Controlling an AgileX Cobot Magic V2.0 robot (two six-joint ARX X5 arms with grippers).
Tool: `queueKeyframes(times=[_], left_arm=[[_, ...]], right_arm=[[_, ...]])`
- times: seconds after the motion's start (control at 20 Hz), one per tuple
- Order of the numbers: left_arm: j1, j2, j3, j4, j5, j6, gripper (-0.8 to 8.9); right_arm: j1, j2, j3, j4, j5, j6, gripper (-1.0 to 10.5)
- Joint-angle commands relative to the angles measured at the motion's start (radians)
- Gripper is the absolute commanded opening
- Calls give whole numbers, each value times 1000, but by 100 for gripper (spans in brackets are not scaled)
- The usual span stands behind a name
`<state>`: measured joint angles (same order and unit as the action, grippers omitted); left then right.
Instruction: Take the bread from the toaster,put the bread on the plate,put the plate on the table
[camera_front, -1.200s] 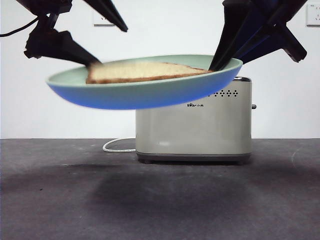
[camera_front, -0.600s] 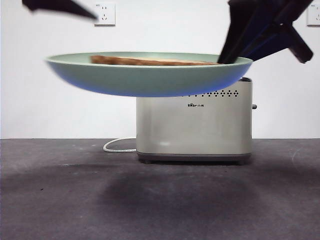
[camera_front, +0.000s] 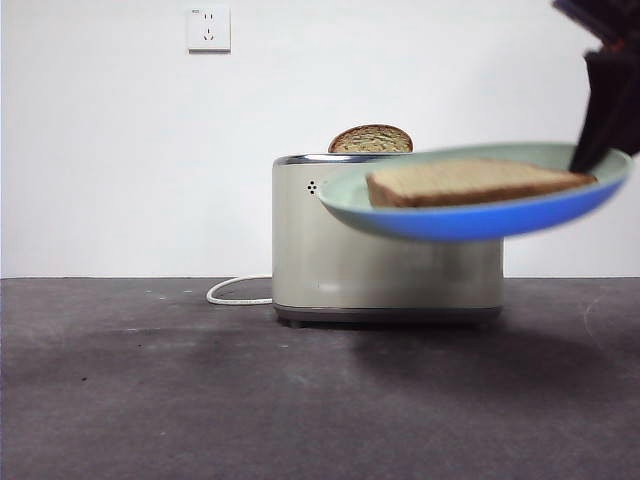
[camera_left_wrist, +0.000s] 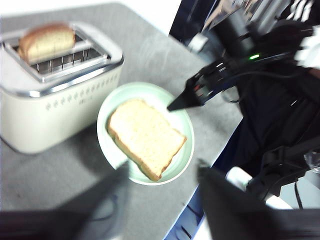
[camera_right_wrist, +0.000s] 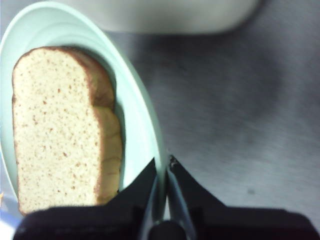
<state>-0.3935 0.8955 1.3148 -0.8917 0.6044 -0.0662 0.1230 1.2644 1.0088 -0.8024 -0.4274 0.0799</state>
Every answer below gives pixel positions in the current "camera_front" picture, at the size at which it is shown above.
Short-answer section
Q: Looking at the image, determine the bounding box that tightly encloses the square brown bread slice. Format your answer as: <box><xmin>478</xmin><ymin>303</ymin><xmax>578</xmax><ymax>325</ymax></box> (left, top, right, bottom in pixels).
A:
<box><xmin>365</xmin><ymin>158</ymin><xmax>599</xmax><ymax>209</ymax></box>

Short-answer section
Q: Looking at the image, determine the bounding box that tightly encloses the round-topped brown bread slice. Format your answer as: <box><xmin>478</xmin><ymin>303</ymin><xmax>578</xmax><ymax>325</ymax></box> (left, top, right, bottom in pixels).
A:
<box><xmin>327</xmin><ymin>124</ymin><xmax>415</xmax><ymax>154</ymax></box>

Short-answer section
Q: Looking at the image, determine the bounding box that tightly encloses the white wall socket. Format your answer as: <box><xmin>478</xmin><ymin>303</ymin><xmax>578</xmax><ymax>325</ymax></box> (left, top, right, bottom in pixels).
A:
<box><xmin>187</xmin><ymin>4</ymin><xmax>233</xmax><ymax>55</ymax></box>

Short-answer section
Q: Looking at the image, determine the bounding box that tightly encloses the beige two-slot toaster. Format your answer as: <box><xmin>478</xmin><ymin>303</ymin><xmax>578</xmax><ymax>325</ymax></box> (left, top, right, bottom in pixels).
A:
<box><xmin>271</xmin><ymin>152</ymin><xmax>506</xmax><ymax>330</ymax></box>

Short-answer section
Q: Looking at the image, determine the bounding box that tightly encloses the white power cable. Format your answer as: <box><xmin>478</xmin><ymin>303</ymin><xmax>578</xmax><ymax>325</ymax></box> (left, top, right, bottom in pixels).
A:
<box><xmin>205</xmin><ymin>275</ymin><xmax>275</xmax><ymax>307</ymax></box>

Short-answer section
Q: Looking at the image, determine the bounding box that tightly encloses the pale green round plate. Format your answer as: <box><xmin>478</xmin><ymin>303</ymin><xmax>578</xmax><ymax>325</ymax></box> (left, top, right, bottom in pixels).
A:
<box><xmin>318</xmin><ymin>141</ymin><xmax>635</xmax><ymax>243</ymax></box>

